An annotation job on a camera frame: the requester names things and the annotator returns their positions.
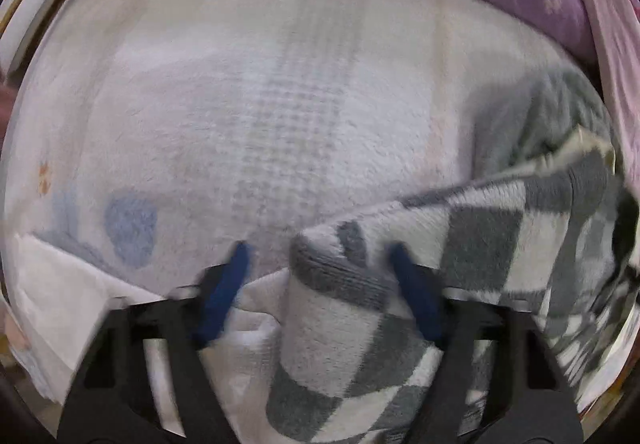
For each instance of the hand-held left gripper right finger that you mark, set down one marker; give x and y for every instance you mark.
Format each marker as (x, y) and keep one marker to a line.
(419, 295)

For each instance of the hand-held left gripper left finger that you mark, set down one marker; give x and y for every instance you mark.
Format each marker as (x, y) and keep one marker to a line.
(223, 290)

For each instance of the grey white checkered blanket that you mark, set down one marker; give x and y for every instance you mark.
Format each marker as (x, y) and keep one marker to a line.
(480, 244)

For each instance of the white sheet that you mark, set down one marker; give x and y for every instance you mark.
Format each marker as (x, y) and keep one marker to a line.
(65, 304)

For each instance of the white fleece printed blanket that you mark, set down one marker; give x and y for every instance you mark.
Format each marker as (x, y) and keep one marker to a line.
(250, 114)

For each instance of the pink cloth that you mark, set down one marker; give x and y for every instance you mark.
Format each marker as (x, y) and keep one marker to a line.
(607, 54)

